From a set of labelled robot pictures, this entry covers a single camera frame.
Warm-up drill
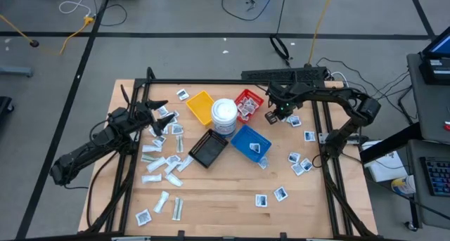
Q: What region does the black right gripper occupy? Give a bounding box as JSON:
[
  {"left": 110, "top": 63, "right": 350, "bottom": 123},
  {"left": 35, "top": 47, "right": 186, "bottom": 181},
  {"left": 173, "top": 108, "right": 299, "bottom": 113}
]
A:
[{"left": 266, "top": 81, "right": 303, "bottom": 122}]

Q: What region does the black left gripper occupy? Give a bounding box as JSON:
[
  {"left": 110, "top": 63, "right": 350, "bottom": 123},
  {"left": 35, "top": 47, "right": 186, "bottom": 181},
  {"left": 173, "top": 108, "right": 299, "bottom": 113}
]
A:
[{"left": 128, "top": 99, "right": 176, "bottom": 132}]

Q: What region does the blue plastic mesh basket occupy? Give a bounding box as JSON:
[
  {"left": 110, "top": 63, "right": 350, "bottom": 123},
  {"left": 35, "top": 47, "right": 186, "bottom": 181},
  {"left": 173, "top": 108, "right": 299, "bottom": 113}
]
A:
[{"left": 230, "top": 124, "right": 273, "bottom": 164}]

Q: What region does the white disinfecting wipes canister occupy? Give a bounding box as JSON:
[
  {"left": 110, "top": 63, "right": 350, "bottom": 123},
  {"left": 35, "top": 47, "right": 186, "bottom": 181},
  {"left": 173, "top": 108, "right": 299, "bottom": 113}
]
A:
[{"left": 210, "top": 98, "right": 239, "bottom": 139}]

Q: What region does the red plastic mesh basket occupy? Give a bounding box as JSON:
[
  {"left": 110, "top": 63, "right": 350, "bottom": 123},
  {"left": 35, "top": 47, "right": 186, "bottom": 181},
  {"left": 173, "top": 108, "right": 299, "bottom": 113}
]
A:
[{"left": 233, "top": 89, "right": 265, "bottom": 124}]

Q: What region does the yellow plastic basket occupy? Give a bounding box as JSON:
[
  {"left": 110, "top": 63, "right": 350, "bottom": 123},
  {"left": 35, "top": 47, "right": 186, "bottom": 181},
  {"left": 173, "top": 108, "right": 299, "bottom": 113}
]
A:
[{"left": 185, "top": 90, "right": 216, "bottom": 127}]

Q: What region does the black plastic mesh basket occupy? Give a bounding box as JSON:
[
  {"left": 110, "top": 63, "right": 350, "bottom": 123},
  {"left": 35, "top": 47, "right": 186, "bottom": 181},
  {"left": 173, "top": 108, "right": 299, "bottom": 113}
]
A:
[{"left": 188, "top": 128, "right": 230, "bottom": 169}]

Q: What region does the black desk beam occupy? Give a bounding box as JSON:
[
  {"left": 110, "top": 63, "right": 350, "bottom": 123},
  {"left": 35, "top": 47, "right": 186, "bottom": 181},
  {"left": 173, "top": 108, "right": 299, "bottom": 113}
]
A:
[{"left": 359, "top": 122, "right": 423, "bottom": 164}]

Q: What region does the small white yellow canister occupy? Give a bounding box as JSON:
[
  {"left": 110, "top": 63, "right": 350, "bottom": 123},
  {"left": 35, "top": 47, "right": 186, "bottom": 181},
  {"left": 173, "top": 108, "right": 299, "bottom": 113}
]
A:
[{"left": 390, "top": 174, "right": 417, "bottom": 196}]

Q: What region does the grey desk with laptop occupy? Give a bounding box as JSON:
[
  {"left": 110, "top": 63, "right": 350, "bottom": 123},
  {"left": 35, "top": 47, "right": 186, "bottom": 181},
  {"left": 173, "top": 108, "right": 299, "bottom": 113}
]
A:
[{"left": 406, "top": 53, "right": 450, "bottom": 144}]

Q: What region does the grey equipment foot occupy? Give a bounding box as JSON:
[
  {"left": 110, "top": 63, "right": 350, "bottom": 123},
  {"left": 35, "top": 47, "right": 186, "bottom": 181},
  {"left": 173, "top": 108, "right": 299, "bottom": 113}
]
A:
[{"left": 0, "top": 65, "right": 34, "bottom": 78}]

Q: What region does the black keyboard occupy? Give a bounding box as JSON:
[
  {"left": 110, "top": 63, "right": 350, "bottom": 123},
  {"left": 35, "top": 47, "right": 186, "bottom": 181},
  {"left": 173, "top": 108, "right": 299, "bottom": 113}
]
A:
[{"left": 419, "top": 155, "right": 450, "bottom": 197}]

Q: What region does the black laptop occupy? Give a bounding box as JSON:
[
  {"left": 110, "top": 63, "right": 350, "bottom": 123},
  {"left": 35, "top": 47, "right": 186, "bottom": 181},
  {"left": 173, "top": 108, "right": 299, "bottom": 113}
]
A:
[{"left": 418, "top": 25, "right": 450, "bottom": 86}]

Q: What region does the grey desk with keyboard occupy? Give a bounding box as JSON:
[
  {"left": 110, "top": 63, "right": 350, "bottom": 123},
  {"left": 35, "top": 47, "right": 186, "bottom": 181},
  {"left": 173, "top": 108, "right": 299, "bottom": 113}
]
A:
[{"left": 406, "top": 138, "right": 450, "bottom": 231}]

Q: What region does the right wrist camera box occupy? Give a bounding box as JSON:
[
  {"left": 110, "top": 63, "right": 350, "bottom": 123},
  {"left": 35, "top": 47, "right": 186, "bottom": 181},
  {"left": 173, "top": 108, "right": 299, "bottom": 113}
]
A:
[{"left": 264, "top": 110, "right": 279, "bottom": 126}]

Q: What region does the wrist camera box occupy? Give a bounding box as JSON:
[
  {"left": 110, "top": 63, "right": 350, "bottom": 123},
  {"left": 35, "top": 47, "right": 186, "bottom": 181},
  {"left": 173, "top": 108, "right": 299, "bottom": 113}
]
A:
[
  {"left": 130, "top": 105, "right": 147, "bottom": 121},
  {"left": 264, "top": 110, "right": 279, "bottom": 126}
]

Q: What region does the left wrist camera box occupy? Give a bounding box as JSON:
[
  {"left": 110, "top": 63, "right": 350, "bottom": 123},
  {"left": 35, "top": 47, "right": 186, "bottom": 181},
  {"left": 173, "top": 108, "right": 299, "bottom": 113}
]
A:
[{"left": 130, "top": 105, "right": 147, "bottom": 121}]

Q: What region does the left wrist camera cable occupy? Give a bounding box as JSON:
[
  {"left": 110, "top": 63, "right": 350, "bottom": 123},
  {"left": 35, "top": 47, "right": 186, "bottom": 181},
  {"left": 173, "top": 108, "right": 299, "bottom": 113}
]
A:
[{"left": 120, "top": 84, "right": 133, "bottom": 108}]

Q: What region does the black aluminium table frame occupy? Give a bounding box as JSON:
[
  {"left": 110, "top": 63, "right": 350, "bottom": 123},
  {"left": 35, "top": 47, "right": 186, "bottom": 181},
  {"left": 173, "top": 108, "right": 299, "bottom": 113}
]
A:
[{"left": 79, "top": 66, "right": 381, "bottom": 241}]

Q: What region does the black hanging cable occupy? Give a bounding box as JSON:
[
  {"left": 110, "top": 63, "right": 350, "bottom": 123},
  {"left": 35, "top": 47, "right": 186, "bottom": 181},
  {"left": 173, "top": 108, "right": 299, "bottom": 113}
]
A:
[{"left": 269, "top": 0, "right": 292, "bottom": 67}]

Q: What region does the yellow hanging cable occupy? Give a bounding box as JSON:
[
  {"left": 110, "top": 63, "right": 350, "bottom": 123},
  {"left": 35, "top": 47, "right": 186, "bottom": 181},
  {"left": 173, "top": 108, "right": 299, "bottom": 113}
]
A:
[{"left": 307, "top": 0, "right": 335, "bottom": 67}]

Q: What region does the black floor cable loop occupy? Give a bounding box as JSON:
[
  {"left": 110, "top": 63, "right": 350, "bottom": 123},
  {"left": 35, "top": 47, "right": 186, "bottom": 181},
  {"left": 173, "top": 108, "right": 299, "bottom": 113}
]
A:
[{"left": 93, "top": 0, "right": 128, "bottom": 27}]

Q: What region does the yellow floor extension cord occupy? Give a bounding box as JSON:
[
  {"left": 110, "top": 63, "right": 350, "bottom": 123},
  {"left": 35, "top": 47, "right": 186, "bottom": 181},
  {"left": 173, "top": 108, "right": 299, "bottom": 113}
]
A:
[{"left": 0, "top": 13, "right": 96, "bottom": 56}]

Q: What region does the white floor cable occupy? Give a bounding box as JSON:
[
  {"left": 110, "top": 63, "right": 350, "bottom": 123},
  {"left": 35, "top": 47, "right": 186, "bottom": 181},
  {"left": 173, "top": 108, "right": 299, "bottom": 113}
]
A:
[{"left": 58, "top": 0, "right": 93, "bottom": 19}]

